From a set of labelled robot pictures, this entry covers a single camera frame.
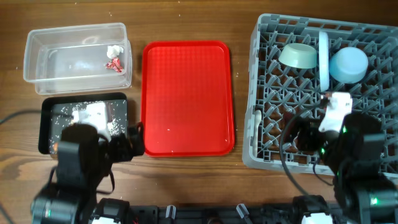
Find white plastic spoon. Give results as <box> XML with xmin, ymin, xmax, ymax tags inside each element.
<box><xmin>252</xmin><ymin>110</ymin><xmax>262</xmax><ymax>158</ymax></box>

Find white paper tissue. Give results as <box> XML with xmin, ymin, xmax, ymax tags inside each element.
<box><xmin>106</xmin><ymin>45</ymin><xmax>124</xmax><ymax>59</ymax></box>

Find grey dishwasher rack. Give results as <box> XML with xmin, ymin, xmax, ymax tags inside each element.
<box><xmin>242</xmin><ymin>14</ymin><xmax>397</xmax><ymax>182</ymax></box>

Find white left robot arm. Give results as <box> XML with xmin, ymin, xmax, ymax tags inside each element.
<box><xmin>30</xmin><ymin>123</ymin><xmax>145</xmax><ymax>223</ymax></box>

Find black tray bin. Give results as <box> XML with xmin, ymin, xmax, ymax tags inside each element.
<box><xmin>38</xmin><ymin>93</ymin><xmax>127</xmax><ymax>154</ymax></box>

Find red snack wrapper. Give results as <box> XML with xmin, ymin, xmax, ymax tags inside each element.
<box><xmin>105</xmin><ymin>57</ymin><xmax>124</xmax><ymax>73</ymax></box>

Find spilled rice and food scraps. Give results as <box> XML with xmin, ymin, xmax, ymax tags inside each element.
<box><xmin>49</xmin><ymin>100</ymin><xmax>128</xmax><ymax>152</ymax></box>

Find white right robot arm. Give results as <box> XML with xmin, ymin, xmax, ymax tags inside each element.
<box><xmin>283</xmin><ymin>113</ymin><xmax>397</xmax><ymax>223</ymax></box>

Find light blue bowl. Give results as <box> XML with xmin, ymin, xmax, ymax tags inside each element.
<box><xmin>329</xmin><ymin>47</ymin><xmax>369</xmax><ymax>84</ymax></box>

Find clear plastic bin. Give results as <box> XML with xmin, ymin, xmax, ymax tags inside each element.
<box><xmin>23</xmin><ymin>22</ymin><xmax>132</xmax><ymax>95</ymax></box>

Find green bowl with food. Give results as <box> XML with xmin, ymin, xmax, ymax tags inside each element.
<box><xmin>279</xmin><ymin>43</ymin><xmax>317</xmax><ymax>69</ymax></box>

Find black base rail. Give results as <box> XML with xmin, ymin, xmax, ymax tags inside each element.
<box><xmin>90</xmin><ymin>194</ymin><xmax>348</xmax><ymax>224</ymax></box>

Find red plastic tray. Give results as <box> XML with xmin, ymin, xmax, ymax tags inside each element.
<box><xmin>141</xmin><ymin>40</ymin><xmax>235</xmax><ymax>157</ymax></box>

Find light blue plate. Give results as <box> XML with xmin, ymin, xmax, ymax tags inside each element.
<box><xmin>318</xmin><ymin>31</ymin><xmax>330</xmax><ymax>91</ymax></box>

